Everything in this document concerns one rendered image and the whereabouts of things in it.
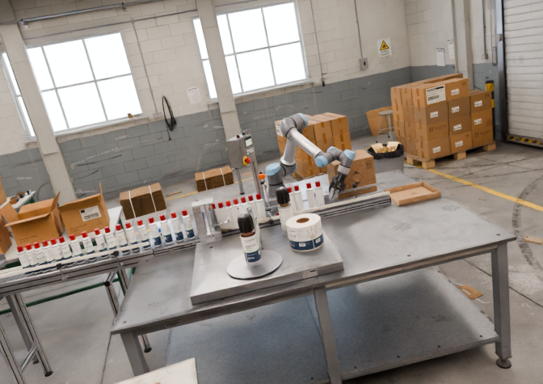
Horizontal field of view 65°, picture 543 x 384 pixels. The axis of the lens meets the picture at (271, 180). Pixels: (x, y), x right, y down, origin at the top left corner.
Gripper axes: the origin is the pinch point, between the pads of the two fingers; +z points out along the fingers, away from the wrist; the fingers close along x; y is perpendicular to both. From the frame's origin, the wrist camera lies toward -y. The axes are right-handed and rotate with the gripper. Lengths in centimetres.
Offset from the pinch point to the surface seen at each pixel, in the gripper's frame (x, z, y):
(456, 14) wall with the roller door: 246, -265, -433
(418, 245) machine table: 30, -5, 71
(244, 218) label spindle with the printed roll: -64, 10, 64
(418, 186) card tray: 64, -25, -12
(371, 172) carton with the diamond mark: 28.1, -23.5, -18.0
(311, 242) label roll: -23, 14, 58
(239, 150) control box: -71, -13, 1
